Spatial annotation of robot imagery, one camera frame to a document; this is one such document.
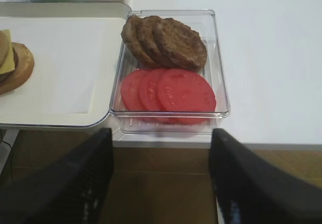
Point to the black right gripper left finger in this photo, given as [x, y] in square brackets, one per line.
[70, 190]

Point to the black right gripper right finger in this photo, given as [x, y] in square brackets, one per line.
[250, 190]

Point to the red tomato slice right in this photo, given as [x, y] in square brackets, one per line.
[180, 90]

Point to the red tomato slice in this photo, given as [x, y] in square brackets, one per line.
[129, 90]
[147, 90]
[180, 90]

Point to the red tomato slice left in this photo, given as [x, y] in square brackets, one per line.
[129, 90]

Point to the red tomato slice middle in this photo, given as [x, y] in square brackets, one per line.
[147, 90]

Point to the bottom bun on tray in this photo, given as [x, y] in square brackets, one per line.
[23, 70]

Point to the clear patty and tomato container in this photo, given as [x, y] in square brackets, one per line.
[203, 22]

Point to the yellow cheese slice on burger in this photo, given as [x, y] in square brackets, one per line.
[8, 64]

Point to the brown patty right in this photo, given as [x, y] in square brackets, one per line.
[180, 44]

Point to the brown patty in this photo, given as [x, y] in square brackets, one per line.
[147, 41]
[130, 39]
[180, 44]

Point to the brown patty left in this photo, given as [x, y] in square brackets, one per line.
[130, 39]

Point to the brown patty middle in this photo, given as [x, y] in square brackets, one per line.
[147, 41]

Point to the white metal tray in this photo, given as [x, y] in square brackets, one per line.
[60, 10]

